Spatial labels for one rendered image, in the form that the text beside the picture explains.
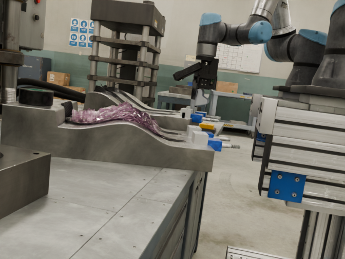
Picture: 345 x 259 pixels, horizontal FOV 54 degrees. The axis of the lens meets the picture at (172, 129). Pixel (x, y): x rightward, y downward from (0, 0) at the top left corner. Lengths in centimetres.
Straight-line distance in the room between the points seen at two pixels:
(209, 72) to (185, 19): 648
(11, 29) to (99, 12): 385
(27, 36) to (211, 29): 91
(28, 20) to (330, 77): 135
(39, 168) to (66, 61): 776
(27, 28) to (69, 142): 103
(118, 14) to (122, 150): 446
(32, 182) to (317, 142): 67
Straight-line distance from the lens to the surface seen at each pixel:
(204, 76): 124
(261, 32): 121
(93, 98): 121
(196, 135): 87
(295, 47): 146
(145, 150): 81
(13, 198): 53
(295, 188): 98
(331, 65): 95
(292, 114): 90
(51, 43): 849
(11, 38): 150
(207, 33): 125
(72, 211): 54
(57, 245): 45
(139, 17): 512
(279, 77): 769
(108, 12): 525
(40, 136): 84
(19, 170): 53
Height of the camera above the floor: 101
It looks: 9 degrees down
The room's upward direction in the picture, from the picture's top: 7 degrees clockwise
